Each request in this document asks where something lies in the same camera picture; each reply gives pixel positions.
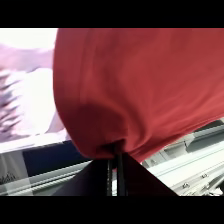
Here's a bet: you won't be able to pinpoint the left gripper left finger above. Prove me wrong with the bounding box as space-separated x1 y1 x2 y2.
53 153 117 197

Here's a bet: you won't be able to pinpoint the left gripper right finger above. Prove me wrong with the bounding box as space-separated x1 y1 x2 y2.
116 152 178 197

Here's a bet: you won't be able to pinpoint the red T-shirt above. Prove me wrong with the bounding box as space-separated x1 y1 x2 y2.
52 28 224 164

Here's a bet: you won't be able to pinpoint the silver frame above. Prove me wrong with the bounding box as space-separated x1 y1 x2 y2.
0 118 224 197

